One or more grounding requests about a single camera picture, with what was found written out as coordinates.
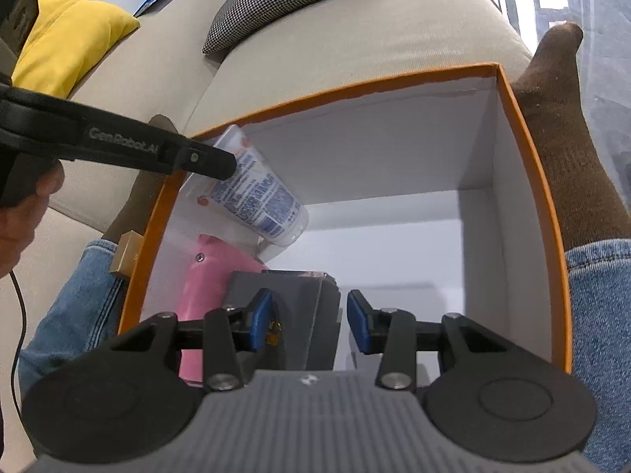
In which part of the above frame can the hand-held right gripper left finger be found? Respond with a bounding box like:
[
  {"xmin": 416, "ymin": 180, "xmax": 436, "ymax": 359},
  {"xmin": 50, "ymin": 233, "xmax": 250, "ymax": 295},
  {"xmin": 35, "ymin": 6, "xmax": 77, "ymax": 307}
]
[{"xmin": 111, "ymin": 288, "xmax": 274, "ymax": 392}]

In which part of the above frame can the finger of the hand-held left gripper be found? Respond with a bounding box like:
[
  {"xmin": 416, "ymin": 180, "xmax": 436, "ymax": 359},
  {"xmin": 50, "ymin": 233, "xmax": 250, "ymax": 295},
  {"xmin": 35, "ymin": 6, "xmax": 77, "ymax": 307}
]
[{"xmin": 165, "ymin": 138, "xmax": 238, "ymax": 181}]

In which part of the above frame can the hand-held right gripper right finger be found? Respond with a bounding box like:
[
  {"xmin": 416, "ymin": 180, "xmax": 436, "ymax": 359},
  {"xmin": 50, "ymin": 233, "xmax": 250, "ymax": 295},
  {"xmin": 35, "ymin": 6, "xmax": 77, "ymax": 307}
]
[{"xmin": 346, "ymin": 290, "xmax": 518, "ymax": 390}]

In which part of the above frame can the dark grey box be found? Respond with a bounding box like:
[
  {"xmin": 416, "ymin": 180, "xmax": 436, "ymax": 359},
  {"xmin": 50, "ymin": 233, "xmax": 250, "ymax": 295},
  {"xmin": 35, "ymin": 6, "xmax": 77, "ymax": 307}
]
[{"xmin": 222, "ymin": 270, "xmax": 342, "ymax": 371}]

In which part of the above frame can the pink wallet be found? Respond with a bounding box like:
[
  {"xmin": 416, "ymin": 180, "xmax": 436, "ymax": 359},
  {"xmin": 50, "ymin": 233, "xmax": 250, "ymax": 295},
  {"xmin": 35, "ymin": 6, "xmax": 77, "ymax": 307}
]
[{"xmin": 177, "ymin": 234, "xmax": 269, "ymax": 382}]

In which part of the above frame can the white cream tube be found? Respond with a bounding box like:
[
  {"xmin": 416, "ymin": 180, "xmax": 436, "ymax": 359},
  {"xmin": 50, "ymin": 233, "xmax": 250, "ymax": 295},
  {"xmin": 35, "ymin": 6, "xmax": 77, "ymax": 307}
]
[{"xmin": 197, "ymin": 125, "xmax": 310, "ymax": 248}]

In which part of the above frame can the orange cardboard box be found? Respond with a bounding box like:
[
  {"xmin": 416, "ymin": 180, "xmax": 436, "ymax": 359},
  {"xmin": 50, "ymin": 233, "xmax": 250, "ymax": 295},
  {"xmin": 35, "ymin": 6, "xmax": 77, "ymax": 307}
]
[{"xmin": 117, "ymin": 62, "xmax": 575, "ymax": 374}]

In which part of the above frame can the person's left hand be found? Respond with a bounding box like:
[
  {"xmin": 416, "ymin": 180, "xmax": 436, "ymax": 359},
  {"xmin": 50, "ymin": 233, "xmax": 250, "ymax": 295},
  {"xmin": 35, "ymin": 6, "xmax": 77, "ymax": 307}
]
[{"xmin": 0, "ymin": 162, "xmax": 66, "ymax": 277}]

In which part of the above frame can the person's left brown-socked foot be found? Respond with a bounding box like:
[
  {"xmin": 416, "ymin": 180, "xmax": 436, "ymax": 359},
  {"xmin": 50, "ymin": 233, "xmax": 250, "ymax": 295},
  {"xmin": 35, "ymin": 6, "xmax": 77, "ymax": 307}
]
[{"xmin": 101, "ymin": 114, "xmax": 181, "ymax": 246}]

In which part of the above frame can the person's brown-socked foot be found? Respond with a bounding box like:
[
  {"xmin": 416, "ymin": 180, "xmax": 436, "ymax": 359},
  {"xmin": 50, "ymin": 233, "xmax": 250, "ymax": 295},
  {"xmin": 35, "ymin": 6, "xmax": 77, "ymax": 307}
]
[
  {"xmin": 101, "ymin": 114, "xmax": 181, "ymax": 246},
  {"xmin": 513, "ymin": 20, "xmax": 631, "ymax": 252}
]

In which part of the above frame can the yellow pillow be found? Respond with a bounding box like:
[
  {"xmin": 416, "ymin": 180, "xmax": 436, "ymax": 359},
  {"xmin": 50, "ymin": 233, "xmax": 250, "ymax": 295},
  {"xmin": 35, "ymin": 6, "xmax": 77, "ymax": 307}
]
[{"xmin": 10, "ymin": 0, "xmax": 141, "ymax": 102}]

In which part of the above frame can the small brown box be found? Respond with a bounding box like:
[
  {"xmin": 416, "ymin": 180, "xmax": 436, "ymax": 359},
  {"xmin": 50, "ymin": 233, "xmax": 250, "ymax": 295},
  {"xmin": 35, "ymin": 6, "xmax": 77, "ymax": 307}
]
[{"xmin": 109, "ymin": 230, "xmax": 144, "ymax": 277}]

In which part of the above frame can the houndstooth pillow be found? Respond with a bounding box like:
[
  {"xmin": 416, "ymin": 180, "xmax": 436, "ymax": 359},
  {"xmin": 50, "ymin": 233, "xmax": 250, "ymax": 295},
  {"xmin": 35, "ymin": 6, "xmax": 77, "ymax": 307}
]
[{"xmin": 203, "ymin": 0, "xmax": 400, "ymax": 56}]

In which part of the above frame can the person's right jeans leg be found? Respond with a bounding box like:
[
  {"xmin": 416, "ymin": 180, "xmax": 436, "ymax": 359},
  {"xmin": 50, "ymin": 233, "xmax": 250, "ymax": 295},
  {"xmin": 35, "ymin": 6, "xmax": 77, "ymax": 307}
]
[{"xmin": 564, "ymin": 236, "xmax": 631, "ymax": 473}]

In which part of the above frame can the person's right brown-socked foot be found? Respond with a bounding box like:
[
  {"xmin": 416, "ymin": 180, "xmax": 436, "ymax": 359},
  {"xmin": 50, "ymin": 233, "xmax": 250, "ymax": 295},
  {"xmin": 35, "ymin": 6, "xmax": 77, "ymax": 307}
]
[{"xmin": 513, "ymin": 20, "xmax": 631, "ymax": 252}]

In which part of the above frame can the black cable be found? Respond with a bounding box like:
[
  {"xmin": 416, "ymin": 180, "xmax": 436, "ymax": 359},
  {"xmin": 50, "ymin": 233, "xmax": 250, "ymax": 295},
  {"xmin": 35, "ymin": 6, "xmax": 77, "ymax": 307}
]
[{"xmin": 7, "ymin": 271, "xmax": 26, "ymax": 425}]

